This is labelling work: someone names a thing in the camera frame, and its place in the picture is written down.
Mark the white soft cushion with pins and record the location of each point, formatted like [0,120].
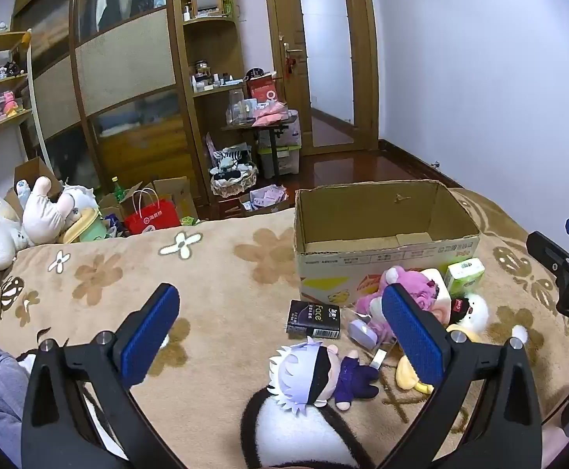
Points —
[443,303]

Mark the red gift bag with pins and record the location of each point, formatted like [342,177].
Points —
[265,90]

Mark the white plush with pink paws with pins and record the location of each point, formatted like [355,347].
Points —
[45,215]

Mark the white-haired plush doll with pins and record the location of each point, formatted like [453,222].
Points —
[304,371]

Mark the purple white round toy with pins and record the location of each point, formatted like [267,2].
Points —
[362,334]

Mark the small white plush toy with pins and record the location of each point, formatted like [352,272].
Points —
[477,310]

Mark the brown cardboard carton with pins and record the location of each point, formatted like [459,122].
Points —
[33,171]

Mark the small folding table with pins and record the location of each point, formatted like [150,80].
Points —
[277,151]

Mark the beige flower blanket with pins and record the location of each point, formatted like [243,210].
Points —
[216,303]

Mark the green bottle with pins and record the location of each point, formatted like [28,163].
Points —
[117,188]

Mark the pink packets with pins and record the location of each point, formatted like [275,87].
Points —
[269,113]

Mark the black white panda plush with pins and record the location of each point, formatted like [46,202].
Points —
[289,430]

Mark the pink plush bear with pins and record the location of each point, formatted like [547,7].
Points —
[411,281]

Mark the green tissue packet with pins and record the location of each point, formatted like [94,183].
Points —
[465,278]

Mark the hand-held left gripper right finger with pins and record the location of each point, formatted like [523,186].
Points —
[411,332]

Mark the open cardboard carton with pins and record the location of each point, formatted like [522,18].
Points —
[177,195]

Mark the wooden door with glass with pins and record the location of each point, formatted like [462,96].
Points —
[277,83]

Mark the red paper bag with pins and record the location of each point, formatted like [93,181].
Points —
[152,217]

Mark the picture frame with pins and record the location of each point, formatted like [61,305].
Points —
[206,2]

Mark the black tissue packet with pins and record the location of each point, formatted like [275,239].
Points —
[311,320]

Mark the black white striped cloth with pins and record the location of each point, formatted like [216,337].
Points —
[230,159]

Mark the yellow plush toy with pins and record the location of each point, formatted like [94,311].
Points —
[406,373]

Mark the clear plastic packet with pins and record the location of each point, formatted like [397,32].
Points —
[378,359]

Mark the wooden corner shelf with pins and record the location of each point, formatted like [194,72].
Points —
[186,107]

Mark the wooden wardrobe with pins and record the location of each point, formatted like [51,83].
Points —
[118,58]

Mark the box of pink packets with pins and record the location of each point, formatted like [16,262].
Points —
[265,198]

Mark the clear plastic container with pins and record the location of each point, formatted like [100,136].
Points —
[239,107]

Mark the lace trimmed basket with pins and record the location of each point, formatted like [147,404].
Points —
[235,183]

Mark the stack of white cartons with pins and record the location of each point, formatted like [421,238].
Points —
[289,141]

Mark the cardboard box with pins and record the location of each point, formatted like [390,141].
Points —
[343,266]

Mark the white curved pole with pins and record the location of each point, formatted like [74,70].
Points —
[38,117]

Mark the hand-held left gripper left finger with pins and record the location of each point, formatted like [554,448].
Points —
[150,337]

